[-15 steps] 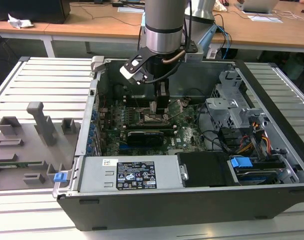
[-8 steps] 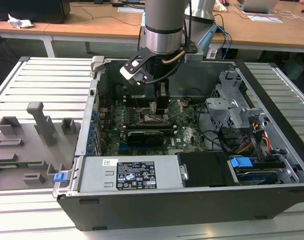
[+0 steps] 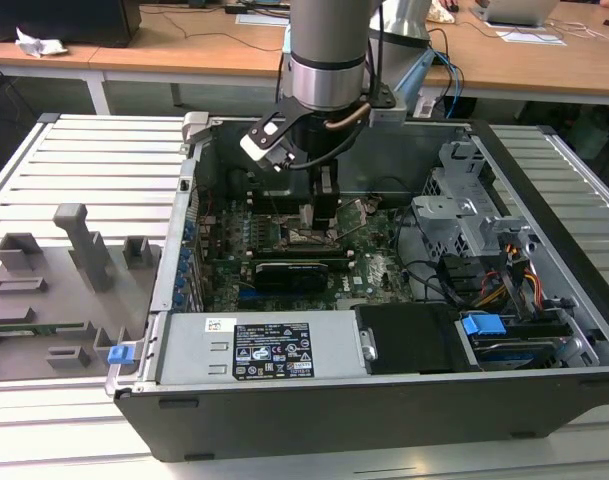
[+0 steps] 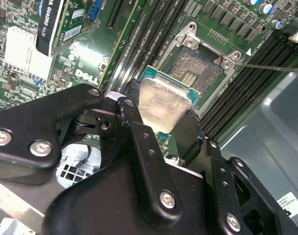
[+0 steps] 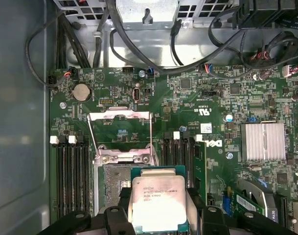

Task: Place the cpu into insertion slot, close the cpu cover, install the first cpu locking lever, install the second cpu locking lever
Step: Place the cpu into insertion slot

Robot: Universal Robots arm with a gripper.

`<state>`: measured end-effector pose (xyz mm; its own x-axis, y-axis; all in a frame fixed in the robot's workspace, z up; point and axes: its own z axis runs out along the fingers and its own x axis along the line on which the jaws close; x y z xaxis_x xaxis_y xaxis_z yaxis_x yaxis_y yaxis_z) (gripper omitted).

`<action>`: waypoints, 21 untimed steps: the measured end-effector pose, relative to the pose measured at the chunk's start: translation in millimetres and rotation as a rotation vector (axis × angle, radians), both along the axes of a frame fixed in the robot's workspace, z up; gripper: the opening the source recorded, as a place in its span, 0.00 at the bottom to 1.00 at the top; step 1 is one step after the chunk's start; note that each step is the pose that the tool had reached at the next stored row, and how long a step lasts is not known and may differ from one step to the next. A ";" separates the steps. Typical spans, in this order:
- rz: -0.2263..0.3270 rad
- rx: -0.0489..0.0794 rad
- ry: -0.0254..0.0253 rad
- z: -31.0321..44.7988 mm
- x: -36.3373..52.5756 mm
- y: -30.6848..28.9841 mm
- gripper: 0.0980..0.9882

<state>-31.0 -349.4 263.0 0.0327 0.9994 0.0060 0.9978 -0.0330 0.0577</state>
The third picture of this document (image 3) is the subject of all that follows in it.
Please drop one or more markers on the black RAM slot bank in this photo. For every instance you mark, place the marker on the black RAM slot bank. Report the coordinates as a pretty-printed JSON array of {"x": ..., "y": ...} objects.
[
  {"x": 274, "y": 202},
  {"x": 334, "y": 261}
]

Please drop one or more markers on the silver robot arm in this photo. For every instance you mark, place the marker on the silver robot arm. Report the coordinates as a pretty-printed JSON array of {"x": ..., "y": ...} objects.
[{"x": 324, "y": 50}]

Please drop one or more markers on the white patterned cloth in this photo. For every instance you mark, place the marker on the white patterned cloth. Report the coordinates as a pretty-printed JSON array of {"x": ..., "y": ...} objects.
[{"x": 441, "y": 15}]

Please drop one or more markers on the hard disk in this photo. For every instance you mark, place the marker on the hard disk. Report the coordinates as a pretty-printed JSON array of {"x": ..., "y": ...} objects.
[{"x": 509, "y": 357}]

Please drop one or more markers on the green motherboard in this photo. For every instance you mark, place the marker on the green motherboard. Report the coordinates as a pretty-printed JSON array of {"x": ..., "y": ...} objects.
[{"x": 379, "y": 270}]

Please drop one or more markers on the green RAM stick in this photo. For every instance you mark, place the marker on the green RAM stick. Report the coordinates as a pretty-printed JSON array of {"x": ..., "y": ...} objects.
[{"x": 44, "y": 328}]

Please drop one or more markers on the black monitor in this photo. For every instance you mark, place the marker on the black monitor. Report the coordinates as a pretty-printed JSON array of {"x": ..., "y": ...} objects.
[{"x": 59, "y": 20}]

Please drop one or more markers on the grey power supply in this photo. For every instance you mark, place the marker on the grey power supply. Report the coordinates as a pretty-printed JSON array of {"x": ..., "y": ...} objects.
[{"x": 194, "y": 350}]

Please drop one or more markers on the black rating label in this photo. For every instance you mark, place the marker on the black rating label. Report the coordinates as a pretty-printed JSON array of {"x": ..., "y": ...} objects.
[{"x": 273, "y": 350}]

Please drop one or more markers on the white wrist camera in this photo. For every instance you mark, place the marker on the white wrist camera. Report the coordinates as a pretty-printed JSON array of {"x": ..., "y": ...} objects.
[{"x": 256, "y": 145}]

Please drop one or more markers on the black plastic shroud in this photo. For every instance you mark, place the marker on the black plastic shroud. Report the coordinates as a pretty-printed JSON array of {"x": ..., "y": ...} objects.
[{"x": 414, "y": 340}]

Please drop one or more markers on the blue case latch clip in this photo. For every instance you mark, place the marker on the blue case latch clip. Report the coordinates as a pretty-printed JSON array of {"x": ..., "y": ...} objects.
[{"x": 120, "y": 355}]

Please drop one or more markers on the black PC case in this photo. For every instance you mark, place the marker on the black PC case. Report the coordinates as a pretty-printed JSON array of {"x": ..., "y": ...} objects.
[{"x": 334, "y": 420}]

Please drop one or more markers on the silver laptop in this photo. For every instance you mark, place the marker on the silver laptop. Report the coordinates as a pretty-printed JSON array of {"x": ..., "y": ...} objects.
[{"x": 519, "y": 12}]

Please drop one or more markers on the CPU socket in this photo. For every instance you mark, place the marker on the CPU socket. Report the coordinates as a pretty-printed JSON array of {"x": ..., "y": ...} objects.
[{"x": 299, "y": 241}]

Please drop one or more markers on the white paper sheet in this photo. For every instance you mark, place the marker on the white paper sheet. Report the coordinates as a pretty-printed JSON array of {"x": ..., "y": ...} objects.
[
  {"x": 259, "y": 19},
  {"x": 531, "y": 37}
]

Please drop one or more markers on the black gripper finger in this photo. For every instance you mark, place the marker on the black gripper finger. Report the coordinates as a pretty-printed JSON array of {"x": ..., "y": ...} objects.
[
  {"x": 326, "y": 207},
  {"x": 307, "y": 217}
]

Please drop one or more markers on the metal drive cage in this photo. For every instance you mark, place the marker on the metal drive cage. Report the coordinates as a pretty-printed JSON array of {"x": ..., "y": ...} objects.
[{"x": 439, "y": 220}]

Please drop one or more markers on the crumpled white paper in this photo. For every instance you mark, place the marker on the crumpled white paper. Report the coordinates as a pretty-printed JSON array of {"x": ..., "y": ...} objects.
[{"x": 39, "y": 46}]

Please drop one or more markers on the grey parts rack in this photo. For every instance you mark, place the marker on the grey parts rack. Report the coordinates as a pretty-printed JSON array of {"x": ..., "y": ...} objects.
[{"x": 59, "y": 300}]

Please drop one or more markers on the blue disk carrier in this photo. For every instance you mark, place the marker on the blue disk carrier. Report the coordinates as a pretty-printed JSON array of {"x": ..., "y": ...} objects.
[{"x": 484, "y": 330}]

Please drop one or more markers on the small graphics card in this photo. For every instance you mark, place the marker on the small graphics card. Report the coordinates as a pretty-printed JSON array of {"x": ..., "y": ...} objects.
[{"x": 291, "y": 277}]

